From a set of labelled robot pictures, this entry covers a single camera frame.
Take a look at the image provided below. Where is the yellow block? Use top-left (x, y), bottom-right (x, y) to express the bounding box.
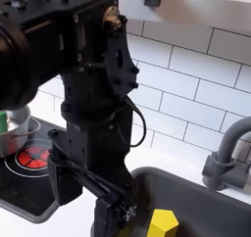
top-left (146, 208), bottom-right (180, 237)

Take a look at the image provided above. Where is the steel pot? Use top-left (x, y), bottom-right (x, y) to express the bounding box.
top-left (0, 105), bottom-right (42, 159)

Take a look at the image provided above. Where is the black toy stove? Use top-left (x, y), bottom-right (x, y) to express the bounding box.
top-left (0, 117), bottom-right (62, 224)

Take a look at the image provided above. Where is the red stove burner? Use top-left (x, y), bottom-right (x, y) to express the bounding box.
top-left (4, 138), bottom-right (54, 178)

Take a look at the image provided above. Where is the dark grey sink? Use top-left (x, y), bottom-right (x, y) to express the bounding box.
top-left (90, 166), bottom-right (251, 237)

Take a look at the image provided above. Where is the grey tap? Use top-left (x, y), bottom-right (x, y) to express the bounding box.
top-left (201, 116), bottom-right (251, 192)

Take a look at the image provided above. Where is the white toy microwave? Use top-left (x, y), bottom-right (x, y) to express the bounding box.
top-left (117, 0), bottom-right (251, 32)

